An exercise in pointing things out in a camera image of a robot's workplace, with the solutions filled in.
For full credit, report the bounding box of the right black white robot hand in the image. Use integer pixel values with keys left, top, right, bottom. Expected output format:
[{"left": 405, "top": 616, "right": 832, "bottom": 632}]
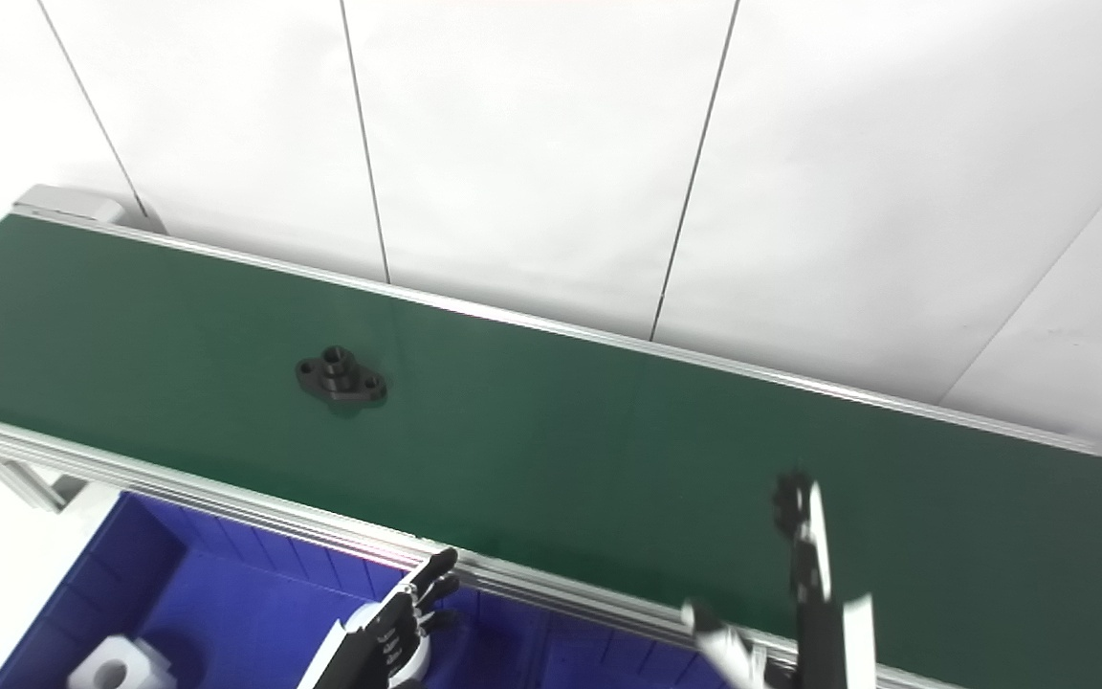
[{"left": 681, "top": 470, "right": 878, "bottom": 689}]

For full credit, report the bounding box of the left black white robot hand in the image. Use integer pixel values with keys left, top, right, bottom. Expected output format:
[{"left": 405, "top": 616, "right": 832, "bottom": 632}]
[{"left": 297, "top": 546, "right": 462, "bottom": 689}]

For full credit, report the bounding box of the black oval flange part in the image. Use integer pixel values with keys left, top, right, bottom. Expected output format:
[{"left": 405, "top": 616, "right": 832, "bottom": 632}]
[{"left": 295, "top": 345, "right": 388, "bottom": 410}]

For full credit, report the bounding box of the blue bin with white parts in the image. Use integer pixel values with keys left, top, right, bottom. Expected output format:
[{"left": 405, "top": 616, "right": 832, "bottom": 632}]
[{"left": 0, "top": 492, "right": 514, "bottom": 689}]

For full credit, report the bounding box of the green conveyor belt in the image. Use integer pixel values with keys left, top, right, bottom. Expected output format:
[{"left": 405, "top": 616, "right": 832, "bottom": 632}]
[{"left": 0, "top": 214, "right": 1102, "bottom": 689}]

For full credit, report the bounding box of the aluminium conveyor support leg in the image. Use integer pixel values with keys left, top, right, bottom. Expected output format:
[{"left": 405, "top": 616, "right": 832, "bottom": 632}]
[{"left": 0, "top": 453, "right": 71, "bottom": 515}]

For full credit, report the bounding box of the grey conveyor end cap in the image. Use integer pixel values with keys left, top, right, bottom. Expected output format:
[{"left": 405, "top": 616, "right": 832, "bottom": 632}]
[{"left": 12, "top": 184, "right": 127, "bottom": 228}]

